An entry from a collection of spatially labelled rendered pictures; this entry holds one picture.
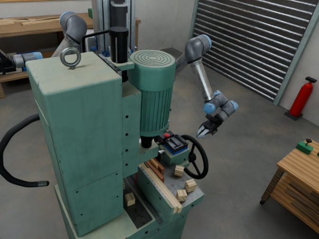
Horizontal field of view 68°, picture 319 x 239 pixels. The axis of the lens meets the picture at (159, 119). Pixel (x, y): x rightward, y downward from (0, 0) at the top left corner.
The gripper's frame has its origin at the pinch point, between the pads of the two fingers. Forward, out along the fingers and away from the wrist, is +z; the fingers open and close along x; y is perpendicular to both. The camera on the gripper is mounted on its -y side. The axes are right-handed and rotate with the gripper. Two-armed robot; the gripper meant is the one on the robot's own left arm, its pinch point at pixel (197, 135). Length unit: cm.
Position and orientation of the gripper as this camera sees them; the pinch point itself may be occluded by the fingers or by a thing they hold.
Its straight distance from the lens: 160.5
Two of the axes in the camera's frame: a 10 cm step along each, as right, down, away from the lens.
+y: 3.3, 5.5, 7.7
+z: -7.5, 6.5, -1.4
